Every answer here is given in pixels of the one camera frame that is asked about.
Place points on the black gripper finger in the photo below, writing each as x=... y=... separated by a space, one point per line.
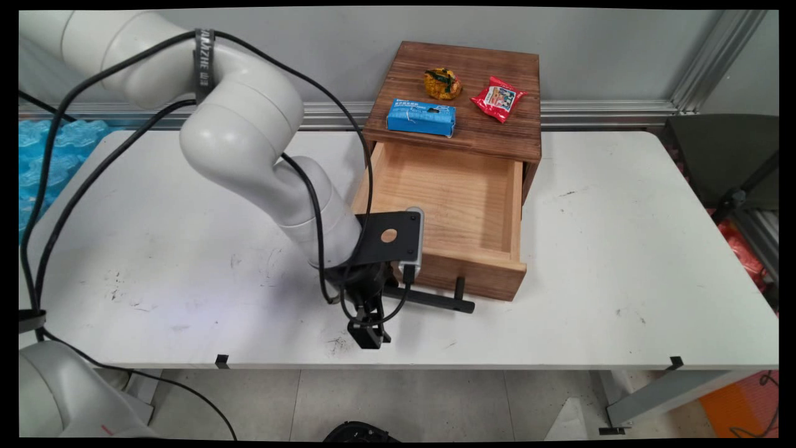
x=362 y=330
x=379 y=326

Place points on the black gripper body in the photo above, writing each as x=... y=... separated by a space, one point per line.
x=360 y=283

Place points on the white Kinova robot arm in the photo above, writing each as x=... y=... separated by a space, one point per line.
x=249 y=143

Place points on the black round floor object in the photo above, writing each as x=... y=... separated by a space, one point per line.
x=359 y=432

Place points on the black table edge clip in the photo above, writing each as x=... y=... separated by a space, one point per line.
x=676 y=363
x=221 y=361

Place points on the blue tissue pack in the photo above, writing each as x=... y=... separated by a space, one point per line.
x=421 y=118

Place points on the dark wooden cabinet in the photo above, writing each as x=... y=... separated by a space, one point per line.
x=472 y=124

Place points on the yellow snack packet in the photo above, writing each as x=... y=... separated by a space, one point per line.
x=443 y=84

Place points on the white upright table leg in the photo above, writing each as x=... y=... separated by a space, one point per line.
x=143 y=392

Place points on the red snack packet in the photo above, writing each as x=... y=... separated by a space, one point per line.
x=499 y=98

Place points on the grey slanted table leg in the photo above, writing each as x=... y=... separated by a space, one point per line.
x=665 y=393

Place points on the red plastic bag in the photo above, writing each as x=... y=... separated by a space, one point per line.
x=743 y=252

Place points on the orange floor mat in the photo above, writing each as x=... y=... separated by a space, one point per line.
x=743 y=404

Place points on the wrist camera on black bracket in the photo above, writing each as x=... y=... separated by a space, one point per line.
x=382 y=239

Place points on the horizontal aluminium rail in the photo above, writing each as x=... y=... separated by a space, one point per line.
x=591 y=116

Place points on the aluminium frame beam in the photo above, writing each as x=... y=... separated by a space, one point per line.
x=760 y=239

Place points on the slanted aluminium post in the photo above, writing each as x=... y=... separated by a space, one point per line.
x=715 y=59

